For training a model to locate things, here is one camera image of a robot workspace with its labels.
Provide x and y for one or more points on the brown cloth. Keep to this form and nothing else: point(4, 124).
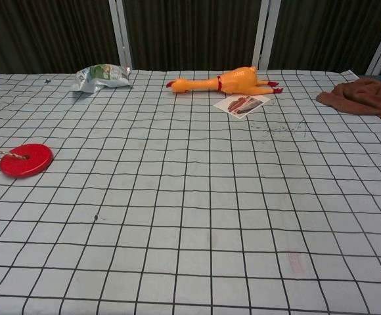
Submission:
point(364, 98)

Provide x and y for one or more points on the printed picture card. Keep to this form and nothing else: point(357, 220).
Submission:
point(241, 105)

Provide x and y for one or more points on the crumpled silver snack bag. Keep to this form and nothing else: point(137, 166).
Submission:
point(100, 78)

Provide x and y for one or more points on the red disc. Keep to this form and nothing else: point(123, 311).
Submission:
point(26, 160)

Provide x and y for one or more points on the white grid tablecloth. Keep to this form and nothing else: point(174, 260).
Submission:
point(190, 197)

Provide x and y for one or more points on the yellow rubber chicken toy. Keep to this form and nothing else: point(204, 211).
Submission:
point(230, 81)

